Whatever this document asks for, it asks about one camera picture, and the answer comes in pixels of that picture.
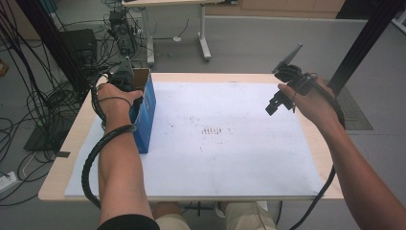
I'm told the black box on floor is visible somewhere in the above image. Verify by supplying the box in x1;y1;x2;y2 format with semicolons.
59;28;99;66

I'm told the white desk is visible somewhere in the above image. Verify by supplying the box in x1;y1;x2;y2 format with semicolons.
122;0;239;66

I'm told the person's right hand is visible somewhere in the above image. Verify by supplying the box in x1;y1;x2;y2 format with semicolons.
277;76;343;129

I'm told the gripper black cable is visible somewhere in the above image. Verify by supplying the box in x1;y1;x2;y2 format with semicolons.
288;72;347;230
80;72;138;211

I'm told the person's leg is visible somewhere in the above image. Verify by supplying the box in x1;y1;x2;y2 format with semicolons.
222;201;278;230
151;201;192;230

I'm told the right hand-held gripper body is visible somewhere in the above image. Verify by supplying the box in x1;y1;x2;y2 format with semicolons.
271;42;318;97

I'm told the white table mat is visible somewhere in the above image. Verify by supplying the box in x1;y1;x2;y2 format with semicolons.
64;81;326;197

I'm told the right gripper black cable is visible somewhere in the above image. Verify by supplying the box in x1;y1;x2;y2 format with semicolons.
288;72;347;230

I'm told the person's right leg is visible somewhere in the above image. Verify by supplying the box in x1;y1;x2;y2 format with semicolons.
222;201;278;230

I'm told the blue cardboard box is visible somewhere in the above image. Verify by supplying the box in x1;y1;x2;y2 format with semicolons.
128;67;158;155

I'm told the white power strip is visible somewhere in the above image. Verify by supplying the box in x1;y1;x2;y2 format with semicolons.
0;171;17;194

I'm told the grey floor mat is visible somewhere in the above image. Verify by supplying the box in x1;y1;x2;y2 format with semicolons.
336;85;374;131

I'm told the black frame post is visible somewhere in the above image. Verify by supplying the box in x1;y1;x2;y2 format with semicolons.
327;0;406;97
14;0;93;94

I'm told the tangle of black floor cables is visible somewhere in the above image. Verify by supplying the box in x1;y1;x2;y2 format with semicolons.
0;0;151;207

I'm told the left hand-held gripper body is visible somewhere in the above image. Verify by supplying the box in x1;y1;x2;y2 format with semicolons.
108;57;135;92

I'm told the person's left hand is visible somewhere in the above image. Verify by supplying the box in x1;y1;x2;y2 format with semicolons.
96;82;144;132

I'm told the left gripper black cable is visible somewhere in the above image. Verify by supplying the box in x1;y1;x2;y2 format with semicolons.
80;72;138;211

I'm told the person's black sleeve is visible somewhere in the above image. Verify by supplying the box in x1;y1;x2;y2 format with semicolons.
97;214;161;230

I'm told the person's left leg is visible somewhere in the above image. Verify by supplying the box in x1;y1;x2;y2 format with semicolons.
151;201;192;230

